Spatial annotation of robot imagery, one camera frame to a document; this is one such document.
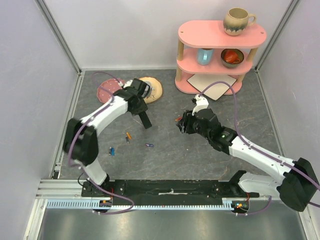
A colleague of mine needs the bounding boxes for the yellow floral plate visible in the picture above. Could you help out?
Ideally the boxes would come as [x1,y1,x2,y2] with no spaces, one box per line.
[139,76,163,104]

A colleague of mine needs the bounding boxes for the white square plate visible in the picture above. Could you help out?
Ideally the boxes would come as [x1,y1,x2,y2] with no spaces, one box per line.
[187,74,236,101]

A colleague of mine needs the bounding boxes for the pink three-tier shelf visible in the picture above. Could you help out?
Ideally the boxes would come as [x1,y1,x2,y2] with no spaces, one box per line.
[175,20,267,94]

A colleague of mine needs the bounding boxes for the light blue mug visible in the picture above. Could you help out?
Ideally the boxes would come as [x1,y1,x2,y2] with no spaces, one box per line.
[197,48,214,66]

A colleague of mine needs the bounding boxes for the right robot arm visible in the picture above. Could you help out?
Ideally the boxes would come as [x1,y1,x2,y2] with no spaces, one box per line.
[176,108,320,212]

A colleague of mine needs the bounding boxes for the dark patterned bowl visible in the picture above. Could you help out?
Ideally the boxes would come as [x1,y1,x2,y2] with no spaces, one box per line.
[220,48,245,69]

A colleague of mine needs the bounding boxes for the pink dotted plate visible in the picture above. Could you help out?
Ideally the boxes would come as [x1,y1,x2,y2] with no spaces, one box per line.
[96,78,126,104]

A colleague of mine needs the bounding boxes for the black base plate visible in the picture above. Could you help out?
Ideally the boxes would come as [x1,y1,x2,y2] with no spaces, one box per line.
[81,178,261,206]

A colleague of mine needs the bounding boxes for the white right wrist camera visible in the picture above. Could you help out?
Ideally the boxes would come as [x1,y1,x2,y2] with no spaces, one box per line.
[192,94,209,116]

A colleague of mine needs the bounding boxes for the black remote control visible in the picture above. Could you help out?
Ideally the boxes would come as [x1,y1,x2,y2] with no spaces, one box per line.
[138,111,152,129]

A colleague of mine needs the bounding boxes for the beige ceramic mug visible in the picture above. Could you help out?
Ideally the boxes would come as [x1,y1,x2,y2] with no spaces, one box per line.
[223,7,257,36]

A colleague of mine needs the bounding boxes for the red cup in bowl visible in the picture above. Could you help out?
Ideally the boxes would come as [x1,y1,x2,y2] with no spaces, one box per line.
[223,49,241,64]

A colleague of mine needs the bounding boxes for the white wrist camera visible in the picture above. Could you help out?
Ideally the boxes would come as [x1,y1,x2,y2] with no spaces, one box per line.
[119,79,133,89]
[192,94,209,116]

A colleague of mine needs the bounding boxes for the blue silver battery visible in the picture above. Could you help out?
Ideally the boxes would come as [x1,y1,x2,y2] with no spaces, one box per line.
[109,147,115,156]

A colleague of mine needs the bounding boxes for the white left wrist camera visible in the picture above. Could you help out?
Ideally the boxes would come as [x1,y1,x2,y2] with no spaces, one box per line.
[119,79,133,89]

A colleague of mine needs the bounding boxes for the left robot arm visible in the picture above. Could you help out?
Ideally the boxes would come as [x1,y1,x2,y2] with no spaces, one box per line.
[63,78,152,197]

